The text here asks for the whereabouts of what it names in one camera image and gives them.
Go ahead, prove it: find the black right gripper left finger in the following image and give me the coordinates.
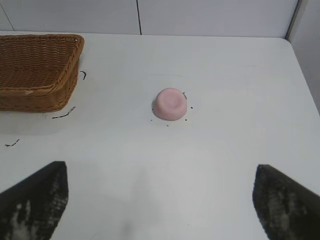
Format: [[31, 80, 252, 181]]
[[0, 160, 70, 240]]

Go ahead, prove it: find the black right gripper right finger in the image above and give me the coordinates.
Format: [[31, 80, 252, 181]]
[[251, 164, 320, 240]]

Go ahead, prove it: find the pink peach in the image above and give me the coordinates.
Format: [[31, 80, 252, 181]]
[[153, 87, 188, 121]]

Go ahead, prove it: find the brown wicker basket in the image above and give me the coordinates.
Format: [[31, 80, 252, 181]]
[[0, 34, 85, 113]]

